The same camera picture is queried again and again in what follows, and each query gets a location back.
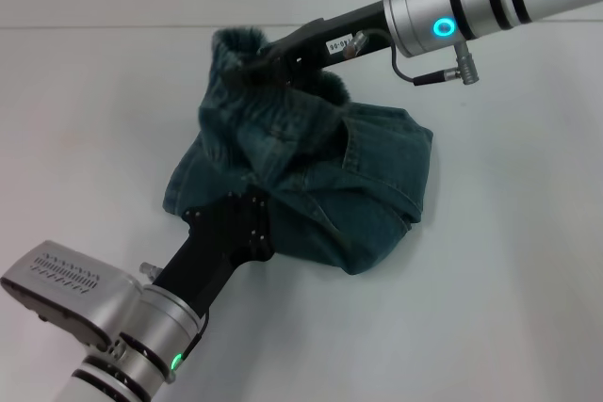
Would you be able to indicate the blue denim shorts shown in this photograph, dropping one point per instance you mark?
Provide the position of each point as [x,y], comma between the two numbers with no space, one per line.
[311,185]

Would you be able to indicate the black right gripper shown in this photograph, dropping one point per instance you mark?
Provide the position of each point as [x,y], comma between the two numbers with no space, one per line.
[339,39]

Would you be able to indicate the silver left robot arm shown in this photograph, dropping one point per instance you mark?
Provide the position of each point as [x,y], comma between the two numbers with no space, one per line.
[141,350]

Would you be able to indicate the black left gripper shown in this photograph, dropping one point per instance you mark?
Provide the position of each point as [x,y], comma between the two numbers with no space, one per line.
[221,242]

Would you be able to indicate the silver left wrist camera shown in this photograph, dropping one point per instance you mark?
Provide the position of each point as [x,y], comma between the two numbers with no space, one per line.
[70,289]

